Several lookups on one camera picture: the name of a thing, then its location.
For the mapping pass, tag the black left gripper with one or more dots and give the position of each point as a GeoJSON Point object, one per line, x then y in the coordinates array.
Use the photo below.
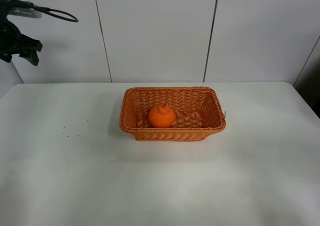
{"type": "Point", "coordinates": [12, 42]}

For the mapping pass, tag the orange with stem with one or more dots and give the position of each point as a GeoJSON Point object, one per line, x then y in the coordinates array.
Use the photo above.
{"type": "Point", "coordinates": [161, 116]}

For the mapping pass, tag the orange wicker basket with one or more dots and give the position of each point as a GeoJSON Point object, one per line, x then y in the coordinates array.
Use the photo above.
{"type": "Point", "coordinates": [198, 113]}

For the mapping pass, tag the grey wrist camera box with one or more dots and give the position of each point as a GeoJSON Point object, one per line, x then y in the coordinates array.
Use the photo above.
{"type": "Point", "coordinates": [25, 12]}

